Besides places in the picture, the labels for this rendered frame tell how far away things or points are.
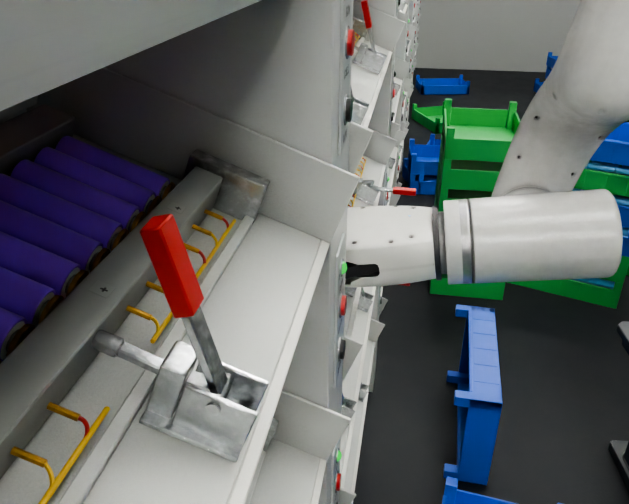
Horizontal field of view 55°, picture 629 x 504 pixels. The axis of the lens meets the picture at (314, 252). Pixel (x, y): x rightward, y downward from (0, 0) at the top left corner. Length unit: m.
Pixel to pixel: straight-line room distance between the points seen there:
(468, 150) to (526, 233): 1.00
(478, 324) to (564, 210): 0.72
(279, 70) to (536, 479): 1.05
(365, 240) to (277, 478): 0.23
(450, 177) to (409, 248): 1.03
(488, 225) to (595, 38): 0.18
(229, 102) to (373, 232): 0.26
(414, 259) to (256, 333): 0.30
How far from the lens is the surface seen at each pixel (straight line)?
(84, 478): 0.22
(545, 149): 0.67
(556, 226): 0.59
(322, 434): 0.50
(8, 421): 0.21
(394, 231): 0.59
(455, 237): 0.58
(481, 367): 1.18
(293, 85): 0.37
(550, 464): 1.32
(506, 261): 0.59
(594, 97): 0.57
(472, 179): 1.60
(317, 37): 0.36
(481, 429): 1.15
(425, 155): 2.56
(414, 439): 1.30
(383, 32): 1.06
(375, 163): 1.10
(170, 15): 0.17
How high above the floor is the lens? 0.91
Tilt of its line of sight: 28 degrees down
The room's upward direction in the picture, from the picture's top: straight up
